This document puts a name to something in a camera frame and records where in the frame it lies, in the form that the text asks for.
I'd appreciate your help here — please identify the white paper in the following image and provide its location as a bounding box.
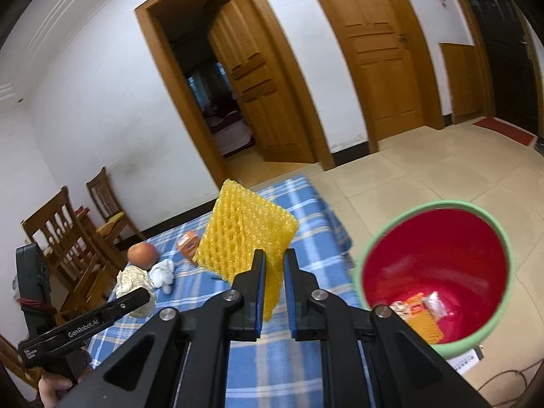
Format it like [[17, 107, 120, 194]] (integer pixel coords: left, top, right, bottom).
[[114, 265, 156, 318]]

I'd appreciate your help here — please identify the orange snack wrapper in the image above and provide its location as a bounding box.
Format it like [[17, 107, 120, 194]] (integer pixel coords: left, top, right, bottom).
[[405, 292, 426, 317]]

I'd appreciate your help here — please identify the person's left hand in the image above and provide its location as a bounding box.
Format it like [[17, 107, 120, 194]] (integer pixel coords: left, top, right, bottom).
[[38, 372, 74, 408]]

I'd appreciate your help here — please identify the wooden chair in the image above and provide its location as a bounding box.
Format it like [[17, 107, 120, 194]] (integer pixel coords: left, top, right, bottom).
[[86, 167, 145, 244], [21, 186, 126, 321]]

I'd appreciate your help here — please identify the clear plastic bag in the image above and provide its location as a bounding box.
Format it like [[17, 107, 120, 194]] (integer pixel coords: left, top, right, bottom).
[[422, 291, 448, 321]]

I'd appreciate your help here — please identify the blue plaid tablecloth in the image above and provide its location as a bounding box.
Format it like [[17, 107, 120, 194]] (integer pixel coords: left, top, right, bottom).
[[86, 175, 375, 408]]

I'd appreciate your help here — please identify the baby doll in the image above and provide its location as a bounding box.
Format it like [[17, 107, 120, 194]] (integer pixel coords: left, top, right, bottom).
[[127, 242, 174, 295]]

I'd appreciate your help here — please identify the red bin green rim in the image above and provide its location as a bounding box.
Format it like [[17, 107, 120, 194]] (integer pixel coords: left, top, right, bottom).
[[353, 200, 514, 359]]

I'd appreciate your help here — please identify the small orange packet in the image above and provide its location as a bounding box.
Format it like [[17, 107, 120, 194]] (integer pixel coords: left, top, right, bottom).
[[176, 230, 200, 265]]

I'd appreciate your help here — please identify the red doormat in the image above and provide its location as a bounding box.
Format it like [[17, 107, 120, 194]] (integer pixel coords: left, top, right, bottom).
[[474, 117, 536, 147]]

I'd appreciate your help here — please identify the open wooden door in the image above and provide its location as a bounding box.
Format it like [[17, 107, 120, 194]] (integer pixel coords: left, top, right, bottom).
[[206, 0, 315, 163]]

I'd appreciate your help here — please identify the dark entrance door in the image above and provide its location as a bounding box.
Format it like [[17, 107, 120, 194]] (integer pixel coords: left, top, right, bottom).
[[469, 0, 539, 135]]

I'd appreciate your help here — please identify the closed wooden door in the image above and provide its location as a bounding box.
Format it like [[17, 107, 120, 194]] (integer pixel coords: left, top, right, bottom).
[[329, 0, 423, 140]]

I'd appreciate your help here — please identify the floor cable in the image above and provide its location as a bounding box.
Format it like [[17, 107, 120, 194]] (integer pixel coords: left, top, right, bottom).
[[476, 358, 544, 406]]

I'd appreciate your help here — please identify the wooden wall panel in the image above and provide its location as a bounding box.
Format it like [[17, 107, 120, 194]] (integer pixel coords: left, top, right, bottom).
[[440, 42, 485, 123]]

